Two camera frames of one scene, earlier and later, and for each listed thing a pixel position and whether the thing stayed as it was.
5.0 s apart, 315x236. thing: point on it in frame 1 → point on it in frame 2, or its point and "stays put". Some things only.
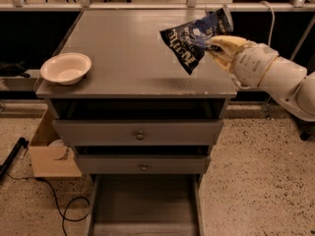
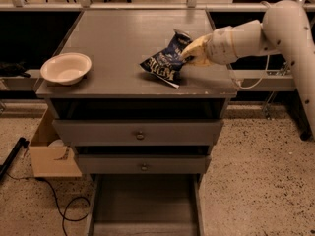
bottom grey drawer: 146,205 stays put
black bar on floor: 22,144 stays put
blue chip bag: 188,41 → 163,65
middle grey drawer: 143,163 stays put
